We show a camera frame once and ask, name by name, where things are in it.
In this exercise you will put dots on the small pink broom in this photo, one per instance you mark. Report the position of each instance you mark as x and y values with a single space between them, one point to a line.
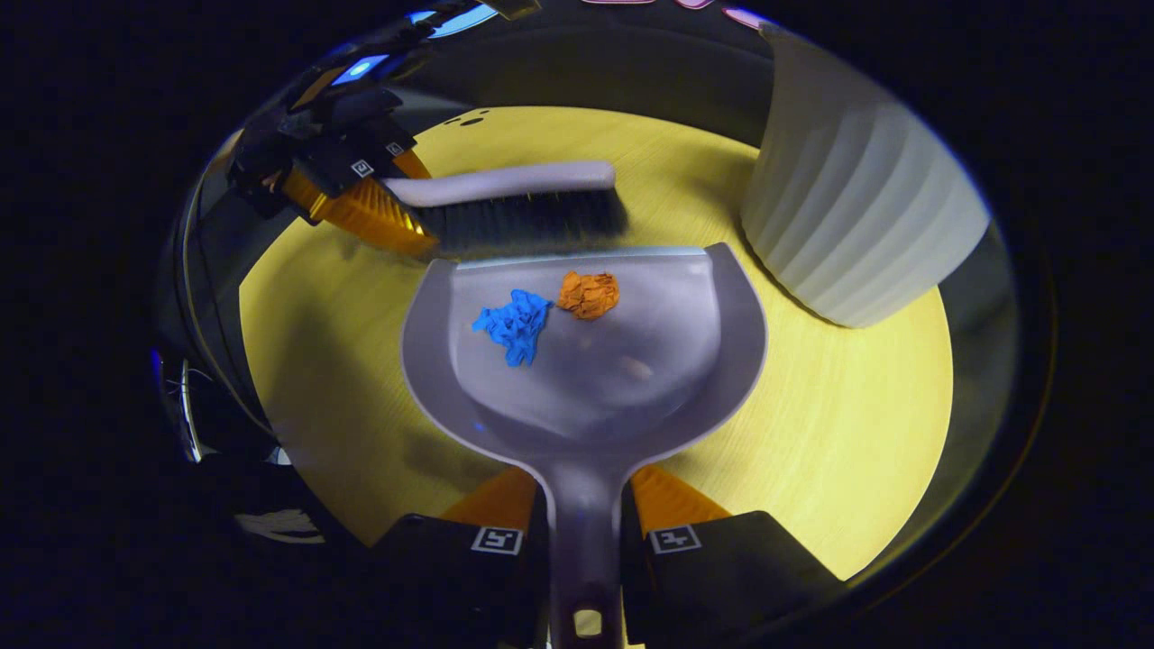
514 203

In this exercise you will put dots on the white ribbed garbage bin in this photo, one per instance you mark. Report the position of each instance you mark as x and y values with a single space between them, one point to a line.
856 207

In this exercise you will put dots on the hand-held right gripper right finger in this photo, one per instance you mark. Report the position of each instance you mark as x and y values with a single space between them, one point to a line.
721 586

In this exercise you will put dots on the pale pink dustpan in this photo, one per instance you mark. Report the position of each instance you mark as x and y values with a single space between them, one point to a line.
586 406

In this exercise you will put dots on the orange paper scrap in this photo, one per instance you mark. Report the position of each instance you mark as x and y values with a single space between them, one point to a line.
588 294

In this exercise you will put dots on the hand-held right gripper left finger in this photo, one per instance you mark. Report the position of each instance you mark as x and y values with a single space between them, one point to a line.
433 577

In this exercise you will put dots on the wooden desktop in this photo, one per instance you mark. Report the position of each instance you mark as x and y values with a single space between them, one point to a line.
838 424

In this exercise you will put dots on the blue paper scrap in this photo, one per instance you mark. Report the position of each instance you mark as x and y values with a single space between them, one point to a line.
516 324

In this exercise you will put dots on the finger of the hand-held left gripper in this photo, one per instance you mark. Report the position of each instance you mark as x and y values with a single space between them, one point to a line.
370 212
407 162

